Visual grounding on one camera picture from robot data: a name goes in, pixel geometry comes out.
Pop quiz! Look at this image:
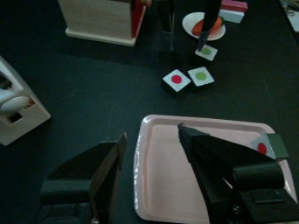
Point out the white bowl with orange food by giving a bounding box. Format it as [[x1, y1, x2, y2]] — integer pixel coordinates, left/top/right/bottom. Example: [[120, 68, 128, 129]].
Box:
[[181, 11, 227, 42]]

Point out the red-dot sushi roll piece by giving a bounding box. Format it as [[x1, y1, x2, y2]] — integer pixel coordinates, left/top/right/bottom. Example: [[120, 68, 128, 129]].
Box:
[[160, 68, 192, 98], [249, 132, 291, 160]]

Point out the orange salmon nigiri toy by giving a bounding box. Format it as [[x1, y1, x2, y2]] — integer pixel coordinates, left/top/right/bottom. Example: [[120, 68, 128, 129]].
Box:
[[191, 16, 225, 38]]

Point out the red striped white toy block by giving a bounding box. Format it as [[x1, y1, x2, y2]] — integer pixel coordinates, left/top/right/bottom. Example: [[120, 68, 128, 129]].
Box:
[[219, 0, 248, 25]]

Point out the green-dot sushi roll piece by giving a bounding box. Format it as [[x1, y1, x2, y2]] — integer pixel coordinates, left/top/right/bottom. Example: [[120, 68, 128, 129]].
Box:
[[187, 66, 216, 90], [192, 44, 220, 63]]

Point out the white wooden toy holder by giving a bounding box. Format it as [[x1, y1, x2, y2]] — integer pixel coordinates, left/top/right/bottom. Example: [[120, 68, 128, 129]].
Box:
[[0, 55, 52, 147]]

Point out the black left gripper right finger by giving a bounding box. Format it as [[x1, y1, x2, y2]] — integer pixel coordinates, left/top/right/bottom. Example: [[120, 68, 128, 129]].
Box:
[[176, 122, 299, 224]]

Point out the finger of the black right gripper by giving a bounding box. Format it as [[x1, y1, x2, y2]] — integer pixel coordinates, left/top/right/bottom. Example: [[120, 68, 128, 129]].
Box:
[[196, 0, 223, 53], [155, 0, 176, 53]]

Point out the wooden toy box red trim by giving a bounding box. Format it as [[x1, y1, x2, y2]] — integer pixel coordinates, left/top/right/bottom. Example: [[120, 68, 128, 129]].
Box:
[[57, 0, 148, 47]]

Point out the pink rectangular plate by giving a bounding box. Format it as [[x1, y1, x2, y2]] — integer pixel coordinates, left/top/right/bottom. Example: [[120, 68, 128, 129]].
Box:
[[133, 114, 299, 224]]

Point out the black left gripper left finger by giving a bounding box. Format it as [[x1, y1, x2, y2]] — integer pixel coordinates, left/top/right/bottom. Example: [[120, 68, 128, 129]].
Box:
[[34, 131, 128, 224]]

